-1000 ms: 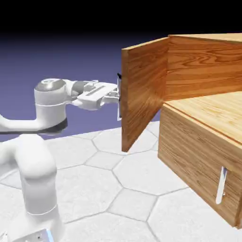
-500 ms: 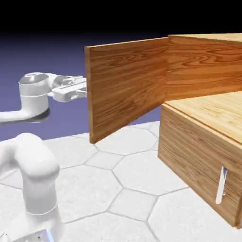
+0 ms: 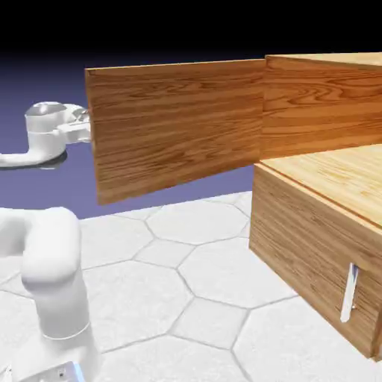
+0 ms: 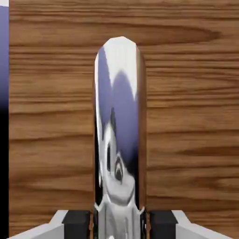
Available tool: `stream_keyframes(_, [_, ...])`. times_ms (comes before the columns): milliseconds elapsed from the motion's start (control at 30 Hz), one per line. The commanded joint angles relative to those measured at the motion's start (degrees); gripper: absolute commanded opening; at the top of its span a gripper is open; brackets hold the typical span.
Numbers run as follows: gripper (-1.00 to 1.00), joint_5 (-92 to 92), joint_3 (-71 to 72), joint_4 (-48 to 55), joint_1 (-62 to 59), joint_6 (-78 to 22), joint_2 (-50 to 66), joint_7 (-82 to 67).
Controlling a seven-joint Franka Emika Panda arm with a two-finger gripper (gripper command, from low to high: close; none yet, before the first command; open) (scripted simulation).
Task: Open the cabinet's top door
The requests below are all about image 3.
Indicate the large wooden cabinet door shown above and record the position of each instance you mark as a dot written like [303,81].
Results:
[176,128]

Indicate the light wood cabinet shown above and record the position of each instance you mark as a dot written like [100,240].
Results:
[322,107]

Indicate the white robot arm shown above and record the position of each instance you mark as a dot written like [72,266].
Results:
[53,253]

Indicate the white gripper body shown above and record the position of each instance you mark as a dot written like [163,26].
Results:
[78,132]

